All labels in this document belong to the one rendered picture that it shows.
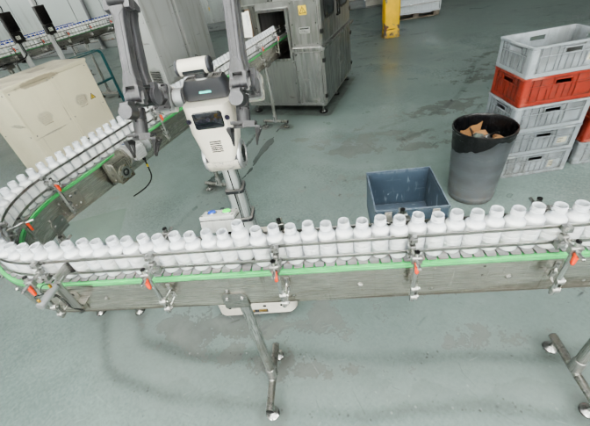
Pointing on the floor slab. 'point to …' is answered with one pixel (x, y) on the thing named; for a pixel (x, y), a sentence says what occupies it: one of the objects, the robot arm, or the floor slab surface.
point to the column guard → (391, 10)
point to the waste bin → (478, 156)
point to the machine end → (303, 39)
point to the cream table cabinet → (50, 109)
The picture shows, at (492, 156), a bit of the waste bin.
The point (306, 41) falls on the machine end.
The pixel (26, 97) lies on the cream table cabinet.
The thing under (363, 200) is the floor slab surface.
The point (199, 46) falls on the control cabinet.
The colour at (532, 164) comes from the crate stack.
